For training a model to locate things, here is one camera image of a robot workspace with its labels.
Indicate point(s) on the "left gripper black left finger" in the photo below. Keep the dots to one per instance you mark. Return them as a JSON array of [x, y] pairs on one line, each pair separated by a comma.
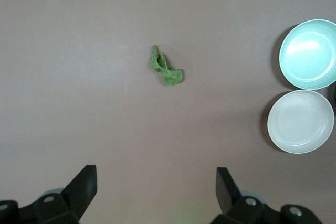
[[78, 192]]

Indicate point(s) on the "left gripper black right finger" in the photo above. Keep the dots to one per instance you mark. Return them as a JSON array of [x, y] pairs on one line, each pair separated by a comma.
[[228, 195]]

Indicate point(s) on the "green lettuce leaf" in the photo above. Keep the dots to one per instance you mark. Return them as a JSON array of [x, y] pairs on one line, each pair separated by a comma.
[[169, 75]]

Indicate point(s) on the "beige plate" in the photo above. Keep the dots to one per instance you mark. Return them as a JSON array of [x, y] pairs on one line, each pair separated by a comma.
[[299, 121]]

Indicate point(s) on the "light green plate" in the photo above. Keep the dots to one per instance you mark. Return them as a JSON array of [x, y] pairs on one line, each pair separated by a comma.
[[307, 56]]

